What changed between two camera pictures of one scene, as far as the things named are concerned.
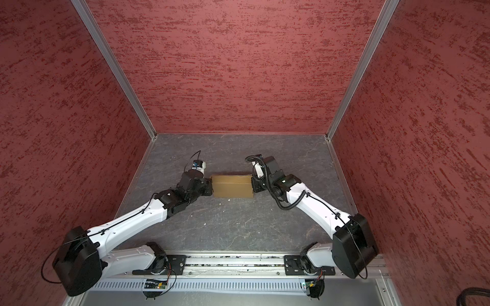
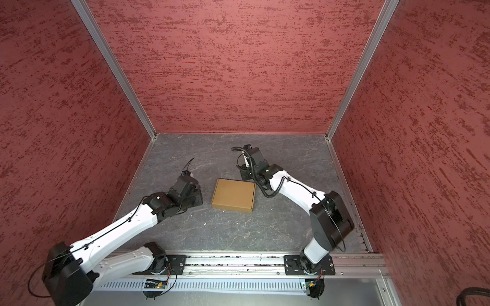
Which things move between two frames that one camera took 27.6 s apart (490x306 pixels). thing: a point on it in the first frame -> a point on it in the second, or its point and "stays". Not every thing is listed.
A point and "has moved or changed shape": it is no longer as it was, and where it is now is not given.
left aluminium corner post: x=97 y=34 stays
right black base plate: x=294 y=264 stays
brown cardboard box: x=232 y=186 has moved or changed shape
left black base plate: x=176 y=265 stays
